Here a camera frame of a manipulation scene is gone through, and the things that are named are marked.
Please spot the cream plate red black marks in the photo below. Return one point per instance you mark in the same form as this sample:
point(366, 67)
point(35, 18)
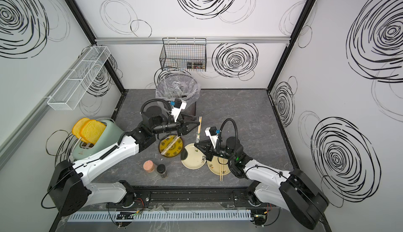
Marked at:
point(218, 166)

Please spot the yellow patterned plate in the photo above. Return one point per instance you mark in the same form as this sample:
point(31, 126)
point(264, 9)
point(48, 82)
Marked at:
point(174, 150)

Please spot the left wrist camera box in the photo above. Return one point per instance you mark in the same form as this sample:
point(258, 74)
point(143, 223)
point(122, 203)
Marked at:
point(178, 105)

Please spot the yellow toast slice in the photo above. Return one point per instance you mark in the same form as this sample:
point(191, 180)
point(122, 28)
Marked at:
point(92, 131)
point(78, 126)

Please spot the right yellow toast slice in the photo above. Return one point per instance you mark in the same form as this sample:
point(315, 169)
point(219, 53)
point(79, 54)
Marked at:
point(92, 131)

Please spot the black lid spice bottle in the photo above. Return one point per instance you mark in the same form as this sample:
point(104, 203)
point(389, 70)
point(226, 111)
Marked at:
point(161, 169)

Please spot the white wire wall shelf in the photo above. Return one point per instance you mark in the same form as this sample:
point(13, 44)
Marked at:
point(88, 76)

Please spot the cream plate with flower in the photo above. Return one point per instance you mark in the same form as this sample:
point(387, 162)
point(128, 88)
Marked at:
point(192, 158)

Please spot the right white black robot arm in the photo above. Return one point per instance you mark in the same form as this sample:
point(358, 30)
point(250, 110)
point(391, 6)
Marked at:
point(293, 191)

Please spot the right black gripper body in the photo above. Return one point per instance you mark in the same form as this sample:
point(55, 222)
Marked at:
point(221, 151)

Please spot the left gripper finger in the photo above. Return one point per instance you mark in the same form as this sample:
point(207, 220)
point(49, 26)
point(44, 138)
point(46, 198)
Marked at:
point(189, 118)
point(191, 126)

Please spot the pink lid jar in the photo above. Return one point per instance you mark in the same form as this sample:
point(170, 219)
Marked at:
point(150, 169)

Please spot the clear plastic bin liner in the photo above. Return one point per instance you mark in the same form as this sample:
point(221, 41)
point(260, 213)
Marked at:
point(178, 86)

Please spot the black mesh trash bin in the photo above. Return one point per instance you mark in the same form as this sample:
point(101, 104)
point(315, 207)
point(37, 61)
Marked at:
point(193, 108)

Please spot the black wire wall basket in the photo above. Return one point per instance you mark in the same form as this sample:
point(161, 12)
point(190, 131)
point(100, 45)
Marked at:
point(176, 52)

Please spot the items in wire basket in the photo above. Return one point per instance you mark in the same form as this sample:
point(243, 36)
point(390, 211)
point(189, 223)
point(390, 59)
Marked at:
point(195, 66)

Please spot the left yellow toast slice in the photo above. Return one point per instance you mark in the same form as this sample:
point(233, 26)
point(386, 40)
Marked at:
point(78, 126)

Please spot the white slotted cable duct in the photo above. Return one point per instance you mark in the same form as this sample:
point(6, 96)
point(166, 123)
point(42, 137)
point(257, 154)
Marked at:
point(161, 216)

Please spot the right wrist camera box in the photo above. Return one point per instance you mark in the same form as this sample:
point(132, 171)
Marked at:
point(212, 133)

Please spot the mint green toaster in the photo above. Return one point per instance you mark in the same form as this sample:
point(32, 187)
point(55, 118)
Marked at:
point(110, 136)

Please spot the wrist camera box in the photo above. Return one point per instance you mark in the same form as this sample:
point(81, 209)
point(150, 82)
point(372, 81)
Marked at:
point(212, 133)
point(178, 105)

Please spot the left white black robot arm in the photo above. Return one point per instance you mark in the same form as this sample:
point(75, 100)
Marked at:
point(71, 186)

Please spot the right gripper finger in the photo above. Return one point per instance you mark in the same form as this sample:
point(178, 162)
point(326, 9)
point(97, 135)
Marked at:
point(203, 143)
point(202, 148)

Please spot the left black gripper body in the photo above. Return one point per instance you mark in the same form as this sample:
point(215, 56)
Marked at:
point(177, 127)

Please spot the bamboo chopsticks pair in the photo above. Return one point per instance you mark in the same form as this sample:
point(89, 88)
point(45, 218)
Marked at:
point(221, 169)

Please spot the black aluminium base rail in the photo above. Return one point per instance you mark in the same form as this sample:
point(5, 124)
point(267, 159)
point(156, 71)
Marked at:
point(146, 196)

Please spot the chopsticks green tip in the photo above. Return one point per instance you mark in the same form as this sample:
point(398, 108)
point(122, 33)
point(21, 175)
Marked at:
point(199, 130)

